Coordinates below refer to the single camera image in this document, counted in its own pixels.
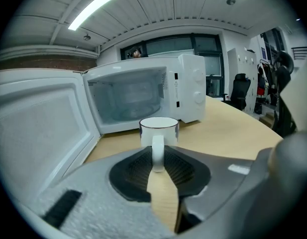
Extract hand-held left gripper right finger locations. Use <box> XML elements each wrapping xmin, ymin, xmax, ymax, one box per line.
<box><xmin>164</xmin><ymin>145</ymin><xmax>256</xmax><ymax>234</ymax></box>

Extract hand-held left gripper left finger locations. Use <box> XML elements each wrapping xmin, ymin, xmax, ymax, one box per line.
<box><xmin>30</xmin><ymin>145</ymin><xmax>175</xmax><ymax>239</ymax></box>

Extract white mug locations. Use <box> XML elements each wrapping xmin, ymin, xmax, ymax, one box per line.
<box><xmin>139</xmin><ymin>117</ymin><xmax>180</xmax><ymax>173</ymax></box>

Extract white microwave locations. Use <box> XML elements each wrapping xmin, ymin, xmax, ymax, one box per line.
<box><xmin>0</xmin><ymin>53</ymin><xmax>207</xmax><ymax>201</ymax></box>

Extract clothes rack with garments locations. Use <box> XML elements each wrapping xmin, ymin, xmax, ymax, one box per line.
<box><xmin>256</xmin><ymin>58</ymin><xmax>280</xmax><ymax>116</ymax></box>

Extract person's cream printed shirt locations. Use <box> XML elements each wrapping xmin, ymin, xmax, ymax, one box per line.
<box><xmin>279</xmin><ymin>56</ymin><xmax>307</xmax><ymax>134</ymax></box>

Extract white lockers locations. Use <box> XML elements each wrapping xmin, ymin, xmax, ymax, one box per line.
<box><xmin>227</xmin><ymin>47</ymin><xmax>258</xmax><ymax>115</ymax></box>

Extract black framed window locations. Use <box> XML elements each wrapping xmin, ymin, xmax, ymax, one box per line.
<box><xmin>120</xmin><ymin>33</ymin><xmax>225</xmax><ymax>98</ymax></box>

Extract long ceiling light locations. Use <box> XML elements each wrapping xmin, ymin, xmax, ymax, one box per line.
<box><xmin>68</xmin><ymin>0</ymin><xmax>118</xmax><ymax>31</ymax></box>

